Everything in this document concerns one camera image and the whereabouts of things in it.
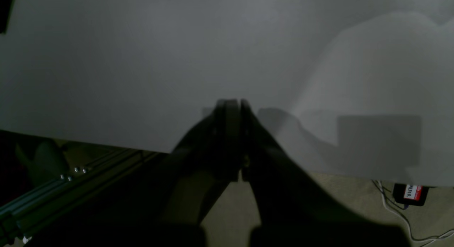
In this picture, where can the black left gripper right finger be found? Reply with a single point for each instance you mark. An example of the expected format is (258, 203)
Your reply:
(294, 210)

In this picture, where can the aluminium table frame rail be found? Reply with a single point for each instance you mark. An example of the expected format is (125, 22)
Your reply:
(37, 209)

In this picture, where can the black power adapter red label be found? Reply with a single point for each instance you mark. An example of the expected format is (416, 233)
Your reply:
(410, 194)

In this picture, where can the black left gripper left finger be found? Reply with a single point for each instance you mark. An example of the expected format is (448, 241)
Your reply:
(181, 186)

